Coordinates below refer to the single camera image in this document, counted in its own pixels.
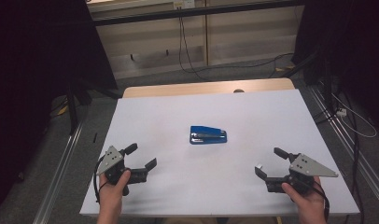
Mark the black metal stand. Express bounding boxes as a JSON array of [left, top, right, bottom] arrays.
[[65, 77, 124, 135], [282, 50, 324, 86]]

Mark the white floor cable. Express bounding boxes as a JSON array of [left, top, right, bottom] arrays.
[[331, 92, 378, 139]]

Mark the blue stapler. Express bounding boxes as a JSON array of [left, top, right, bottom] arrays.
[[189, 125, 228, 146]]

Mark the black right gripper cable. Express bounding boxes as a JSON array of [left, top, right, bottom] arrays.
[[312, 180, 331, 222]]

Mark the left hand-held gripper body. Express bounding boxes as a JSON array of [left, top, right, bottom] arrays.
[[95, 145, 148, 197]]

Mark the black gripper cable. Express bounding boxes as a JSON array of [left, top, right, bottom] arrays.
[[92, 156, 110, 204], [312, 180, 331, 222]]

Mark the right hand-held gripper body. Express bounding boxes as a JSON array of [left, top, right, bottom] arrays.
[[264, 152, 340, 196]]

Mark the person's right hand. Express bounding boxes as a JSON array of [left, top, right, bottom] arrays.
[[281, 175, 328, 209]]

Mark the aluminium floor rail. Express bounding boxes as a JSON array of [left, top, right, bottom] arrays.
[[307, 84, 379, 213], [33, 120, 85, 224]]

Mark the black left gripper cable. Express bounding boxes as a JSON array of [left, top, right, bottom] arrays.
[[92, 156, 110, 204]]

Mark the black hanging cable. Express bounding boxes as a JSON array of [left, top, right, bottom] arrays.
[[177, 16, 210, 82]]

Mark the black floor cable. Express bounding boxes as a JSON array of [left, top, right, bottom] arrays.
[[205, 51, 295, 79]]

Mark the white wall socket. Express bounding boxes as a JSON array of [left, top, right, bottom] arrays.
[[173, 0, 196, 10]]

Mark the person's left hand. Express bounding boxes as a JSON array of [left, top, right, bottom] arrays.
[[98, 169, 132, 204]]

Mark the black curtain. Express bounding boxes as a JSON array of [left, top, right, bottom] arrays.
[[0, 0, 119, 218], [292, 0, 379, 133]]

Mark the black horizontal bar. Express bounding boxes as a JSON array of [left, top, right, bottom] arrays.
[[91, 0, 305, 27]]

